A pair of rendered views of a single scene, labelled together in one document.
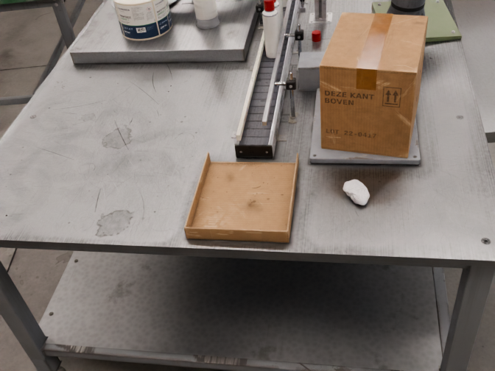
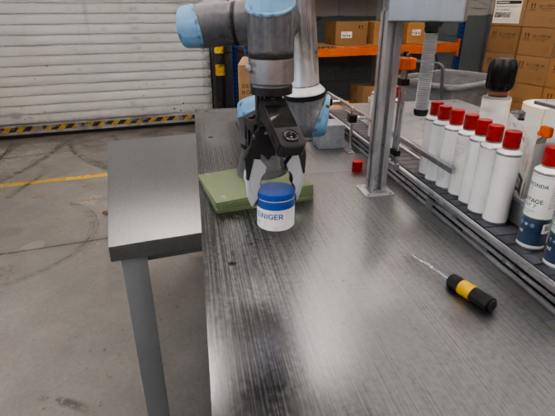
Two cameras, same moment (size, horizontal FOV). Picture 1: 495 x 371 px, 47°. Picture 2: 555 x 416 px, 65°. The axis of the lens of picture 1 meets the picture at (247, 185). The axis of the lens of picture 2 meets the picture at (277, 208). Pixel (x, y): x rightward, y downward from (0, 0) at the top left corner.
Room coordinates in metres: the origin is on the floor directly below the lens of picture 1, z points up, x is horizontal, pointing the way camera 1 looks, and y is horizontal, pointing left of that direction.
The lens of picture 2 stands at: (3.07, -1.12, 1.32)
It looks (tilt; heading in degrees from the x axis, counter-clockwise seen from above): 25 degrees down; 156
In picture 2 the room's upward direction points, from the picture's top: straight up
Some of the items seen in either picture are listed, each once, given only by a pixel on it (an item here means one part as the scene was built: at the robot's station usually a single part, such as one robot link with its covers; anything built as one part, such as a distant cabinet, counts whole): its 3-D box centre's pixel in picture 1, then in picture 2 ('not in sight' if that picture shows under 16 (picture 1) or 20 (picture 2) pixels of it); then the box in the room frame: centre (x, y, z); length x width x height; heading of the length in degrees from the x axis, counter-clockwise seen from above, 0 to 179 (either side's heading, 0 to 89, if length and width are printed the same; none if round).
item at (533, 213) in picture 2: not in sight; (542, 198); (2.57, -0.34, 0.98); 0.05 x 0.05 x 0.20
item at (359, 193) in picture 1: (356, 191); not in sight; (1.07, -0.28, 0.85); 0.08 x 0.07 x 0.04; 167
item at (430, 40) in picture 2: not in sight; (426, 70); (2.23, -0.36, 1.18); 0.04 x 0.04 x 0.21
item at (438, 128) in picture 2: not in sight; (439, 144); (2.20, -0.26, 0.98); 0.05 x 0.05 x 0.20
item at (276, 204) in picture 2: not in sight; (275, 205); (2.39, -0.82, 0.98); 0.07 x 0.07 x 0.07
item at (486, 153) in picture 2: not in sight; (487, 169); (2.40, -0.31, 0.98); 0.05 x 0.05 x 0.20
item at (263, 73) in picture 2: not in sight; (269, 72); (2.37, -0.83, 1.22); 0.08 x 0.08 x 0.05
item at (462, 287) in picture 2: not in sight; (448, 277); (2.55, -0.53, 0.84); 0.20 x 0.03 x 0.03; 4
